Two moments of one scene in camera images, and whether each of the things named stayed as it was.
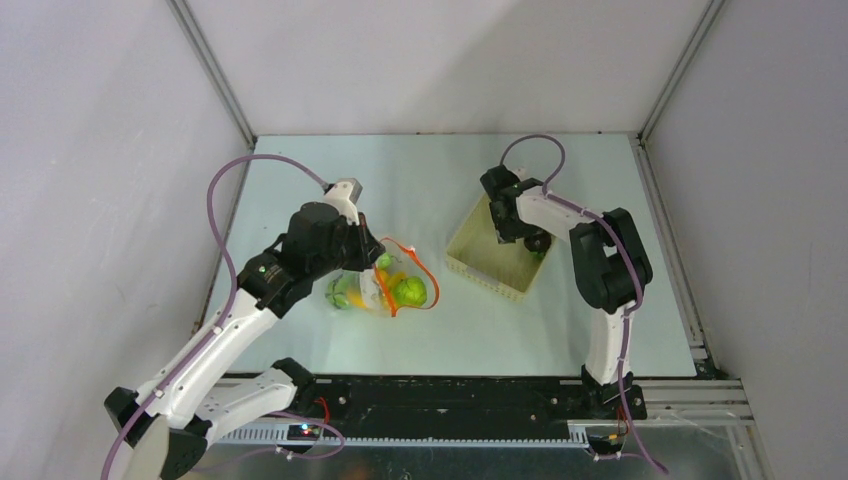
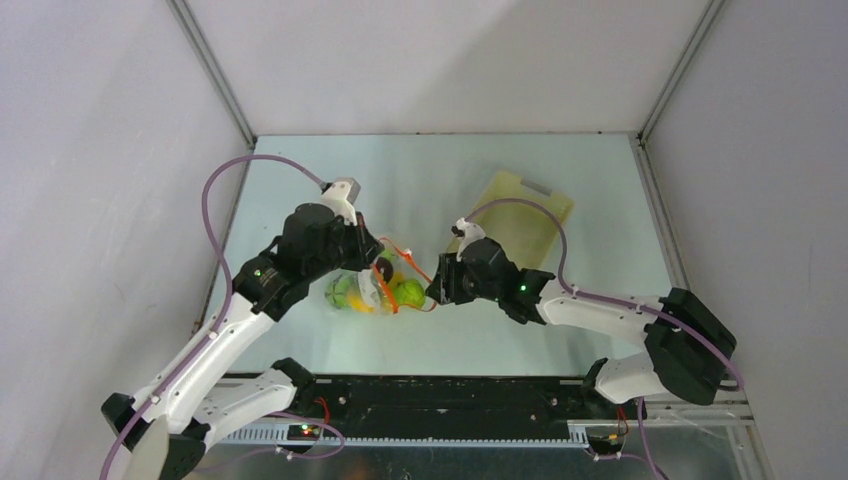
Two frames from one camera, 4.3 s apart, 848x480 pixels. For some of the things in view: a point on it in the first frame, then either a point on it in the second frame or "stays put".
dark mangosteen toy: (539, 242) → (385, 267)
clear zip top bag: (398, 279) stays put
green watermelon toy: (337, 291) stays put
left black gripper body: (350, 250) stays put
